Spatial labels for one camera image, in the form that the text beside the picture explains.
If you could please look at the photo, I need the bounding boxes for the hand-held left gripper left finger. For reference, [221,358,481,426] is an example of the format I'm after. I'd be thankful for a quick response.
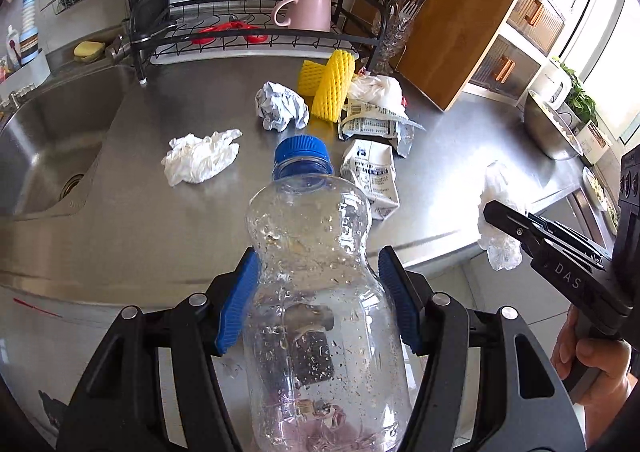
[55,247,261,452]

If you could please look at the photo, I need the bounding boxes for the pink mug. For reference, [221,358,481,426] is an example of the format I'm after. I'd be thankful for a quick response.
[271,0,333,33]

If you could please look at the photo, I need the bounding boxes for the white bottle red label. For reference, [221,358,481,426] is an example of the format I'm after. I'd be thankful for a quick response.
[6,26,24,67]

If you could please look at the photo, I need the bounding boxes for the crushed white milk carton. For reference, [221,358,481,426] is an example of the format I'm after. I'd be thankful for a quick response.
[341,139,400,221]

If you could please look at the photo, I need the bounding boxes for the white drawer cabinet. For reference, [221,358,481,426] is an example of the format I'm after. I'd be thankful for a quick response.
[460,0,609,105]

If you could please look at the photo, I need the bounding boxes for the glass cutlery holder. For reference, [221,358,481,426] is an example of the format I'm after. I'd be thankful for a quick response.
[372,12,414,75]

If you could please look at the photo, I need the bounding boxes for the clear plastic bottle blue cap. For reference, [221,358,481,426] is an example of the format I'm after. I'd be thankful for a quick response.
[245,136,417,452]

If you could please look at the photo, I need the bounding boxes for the white plastic bag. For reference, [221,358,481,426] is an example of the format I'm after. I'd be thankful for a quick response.
[346,74,409,115]

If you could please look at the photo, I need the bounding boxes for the person's right hand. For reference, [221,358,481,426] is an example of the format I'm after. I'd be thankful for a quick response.
[550,304,634,407]

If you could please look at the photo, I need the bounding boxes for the stainless steel bowl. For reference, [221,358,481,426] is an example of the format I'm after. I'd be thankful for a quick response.
[522,90,585,162]

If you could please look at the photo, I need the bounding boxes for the white tissue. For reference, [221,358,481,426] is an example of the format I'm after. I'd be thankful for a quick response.
[161,130,244,187]

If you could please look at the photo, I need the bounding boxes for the black wire dish rack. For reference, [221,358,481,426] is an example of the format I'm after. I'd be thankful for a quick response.
[124,0,402,82]

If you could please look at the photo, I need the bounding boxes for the white box with label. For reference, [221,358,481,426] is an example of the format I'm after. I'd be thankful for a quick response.
[575,122,612,165]

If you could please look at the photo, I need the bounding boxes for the yellow sponge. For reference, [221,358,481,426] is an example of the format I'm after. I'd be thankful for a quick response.
[74,42,105,61]

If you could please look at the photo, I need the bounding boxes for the red scissors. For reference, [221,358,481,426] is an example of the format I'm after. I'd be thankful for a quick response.
[192,16,269,45]

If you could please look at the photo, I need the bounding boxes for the wooden cutting board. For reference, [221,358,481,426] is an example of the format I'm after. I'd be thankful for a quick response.
[357,0,547,111]

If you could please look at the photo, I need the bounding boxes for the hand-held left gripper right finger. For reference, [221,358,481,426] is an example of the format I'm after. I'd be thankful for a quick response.
[377,246,587,452]

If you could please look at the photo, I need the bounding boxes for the small yellow foam fruit net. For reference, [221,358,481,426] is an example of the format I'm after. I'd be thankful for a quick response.
[298,60,332,95]

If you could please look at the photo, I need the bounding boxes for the steel faucet with filter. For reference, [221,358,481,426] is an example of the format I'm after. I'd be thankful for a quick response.
[19,0,133,68]

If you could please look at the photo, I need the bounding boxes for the white sink caddy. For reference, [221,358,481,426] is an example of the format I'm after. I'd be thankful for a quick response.
[0,52,52,98]

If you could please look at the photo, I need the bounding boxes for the white plastic wad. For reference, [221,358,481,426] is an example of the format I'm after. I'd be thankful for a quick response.
[477,161,532,271]

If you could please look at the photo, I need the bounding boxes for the large yellow foam fruit net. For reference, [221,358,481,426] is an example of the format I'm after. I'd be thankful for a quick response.
[311,50,357,121]

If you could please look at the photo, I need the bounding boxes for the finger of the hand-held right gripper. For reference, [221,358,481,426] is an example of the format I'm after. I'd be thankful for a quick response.
[482,200,552,259]
[527,213,607,263]

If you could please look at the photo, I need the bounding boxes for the printed snack wrapper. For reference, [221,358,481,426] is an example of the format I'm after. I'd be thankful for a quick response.
[338,100,427,159]

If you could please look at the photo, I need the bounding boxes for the stainless steel sink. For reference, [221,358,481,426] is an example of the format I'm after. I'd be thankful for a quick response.
[0,62,137,221]

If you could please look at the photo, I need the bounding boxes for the white electric kettle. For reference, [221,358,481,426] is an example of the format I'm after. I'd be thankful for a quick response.
[530,59,572,108]

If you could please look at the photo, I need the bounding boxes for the plate of food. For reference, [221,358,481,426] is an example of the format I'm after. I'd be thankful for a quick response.
[582,167,622,233]

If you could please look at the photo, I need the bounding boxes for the grey paper ball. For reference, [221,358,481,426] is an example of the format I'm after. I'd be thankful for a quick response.
[255,82,311,133]

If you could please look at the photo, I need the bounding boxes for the green potted plant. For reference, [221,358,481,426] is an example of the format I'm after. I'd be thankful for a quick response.
[557,62,599,125]

